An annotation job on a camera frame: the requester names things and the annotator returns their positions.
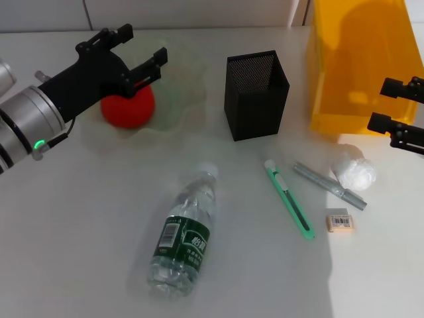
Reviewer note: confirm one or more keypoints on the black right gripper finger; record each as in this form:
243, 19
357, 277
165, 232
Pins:
401, 132
397, 87

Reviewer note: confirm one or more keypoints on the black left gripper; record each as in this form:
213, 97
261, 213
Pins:
89, 83

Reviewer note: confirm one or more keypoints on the red orange toy fruit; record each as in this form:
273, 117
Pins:
129, 112

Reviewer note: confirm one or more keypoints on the white paper ball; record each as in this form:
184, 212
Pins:
356, 170

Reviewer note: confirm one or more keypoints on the silver marker pen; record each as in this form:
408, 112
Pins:
328, 185

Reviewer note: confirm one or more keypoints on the beige eraser with barcode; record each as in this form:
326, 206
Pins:
341, 223

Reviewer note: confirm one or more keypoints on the green utility knife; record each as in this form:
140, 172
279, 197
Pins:
291, 202

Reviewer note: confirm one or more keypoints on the clear water bottle green label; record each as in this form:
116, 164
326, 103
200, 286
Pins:
185, 232

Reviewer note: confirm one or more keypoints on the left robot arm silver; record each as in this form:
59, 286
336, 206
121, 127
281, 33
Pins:
26, 119

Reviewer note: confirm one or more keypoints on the translucent wavy fruit plate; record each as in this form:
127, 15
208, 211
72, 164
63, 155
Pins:
185, 83

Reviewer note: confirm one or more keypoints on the black mesh pen holder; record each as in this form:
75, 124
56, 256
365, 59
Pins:
256, 109

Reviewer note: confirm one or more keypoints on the yellow plastic storage bin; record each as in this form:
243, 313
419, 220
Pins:
361, 83

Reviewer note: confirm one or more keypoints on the left wrist camera silver box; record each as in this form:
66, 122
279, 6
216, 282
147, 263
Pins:
6, 77

